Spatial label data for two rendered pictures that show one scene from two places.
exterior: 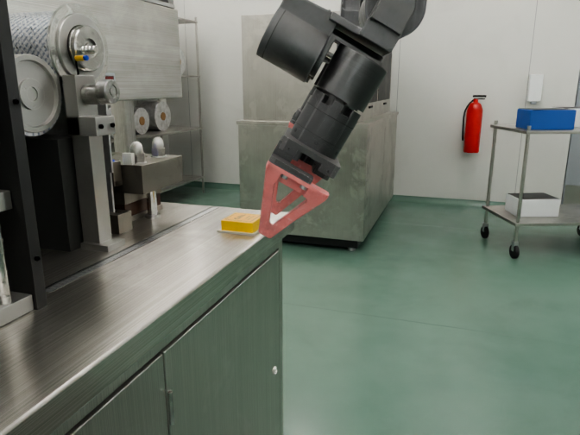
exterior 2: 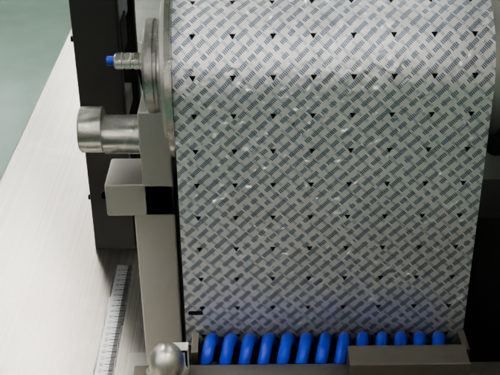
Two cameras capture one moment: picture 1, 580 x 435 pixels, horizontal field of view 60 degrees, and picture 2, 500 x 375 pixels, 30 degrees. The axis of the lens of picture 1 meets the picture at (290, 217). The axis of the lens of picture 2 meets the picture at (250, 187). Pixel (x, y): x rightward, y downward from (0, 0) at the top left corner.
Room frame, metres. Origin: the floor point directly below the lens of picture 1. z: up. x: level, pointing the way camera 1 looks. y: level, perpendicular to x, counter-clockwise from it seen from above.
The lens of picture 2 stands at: (1.60, 0.20, 1.53)
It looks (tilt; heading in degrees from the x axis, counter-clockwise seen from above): 30 degrees down; 161
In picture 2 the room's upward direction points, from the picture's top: 1 degrees counter-clockwise
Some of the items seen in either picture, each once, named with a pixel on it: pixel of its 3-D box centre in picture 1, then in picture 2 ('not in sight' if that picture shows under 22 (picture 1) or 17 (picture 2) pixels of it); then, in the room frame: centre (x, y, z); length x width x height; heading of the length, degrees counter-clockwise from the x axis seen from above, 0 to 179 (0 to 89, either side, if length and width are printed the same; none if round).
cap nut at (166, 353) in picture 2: (136, 152); (167, 367); (1.05, 0.32, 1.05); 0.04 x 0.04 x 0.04
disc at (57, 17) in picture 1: (79, 48); (175, 65); (0.93, 0.37, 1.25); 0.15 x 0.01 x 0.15; 161
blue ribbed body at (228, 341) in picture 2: not in sight; (329, 353); (1.05, 0.46, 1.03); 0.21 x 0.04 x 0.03; 71
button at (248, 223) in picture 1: (243, 223); not in sight; (1.01, 0.10, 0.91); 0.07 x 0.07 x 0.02; 71
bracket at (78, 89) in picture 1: (96, 165); (145, 251); (0.88, 0.34, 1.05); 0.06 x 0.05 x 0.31; 71
